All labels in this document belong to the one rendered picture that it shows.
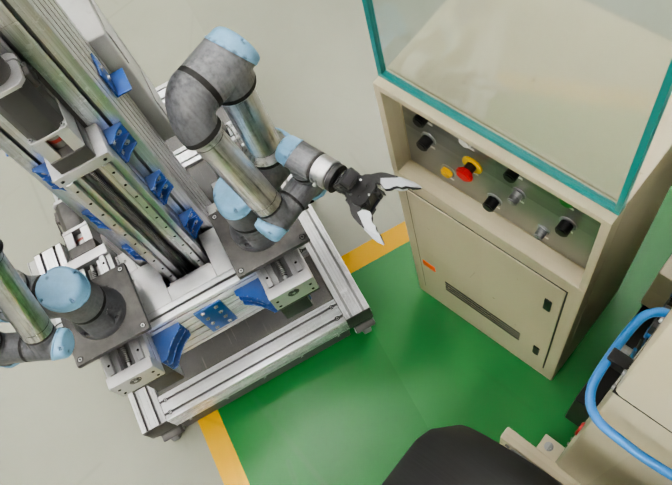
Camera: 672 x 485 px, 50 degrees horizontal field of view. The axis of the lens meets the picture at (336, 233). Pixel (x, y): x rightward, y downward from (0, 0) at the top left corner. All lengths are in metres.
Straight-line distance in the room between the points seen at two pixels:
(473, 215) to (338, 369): 1.03
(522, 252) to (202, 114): 0.78
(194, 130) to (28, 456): 1.75
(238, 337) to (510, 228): 1.12
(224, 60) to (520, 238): 0.78
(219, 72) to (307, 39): 1.79
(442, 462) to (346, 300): 1.36
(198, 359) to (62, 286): 0.74
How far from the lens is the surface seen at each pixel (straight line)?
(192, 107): 1.52
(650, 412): 0.86
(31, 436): 3.00
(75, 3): 1.99
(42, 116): 1.53
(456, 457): 1.13
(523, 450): 1.57
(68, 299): 1.92
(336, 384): 2.60
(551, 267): 1.72
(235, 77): 1.56
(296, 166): 1.70
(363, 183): 1.63
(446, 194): 1.79
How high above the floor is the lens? 2.50
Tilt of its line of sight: 64 degrees down
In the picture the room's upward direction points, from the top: 24 degrees counter-clockwise
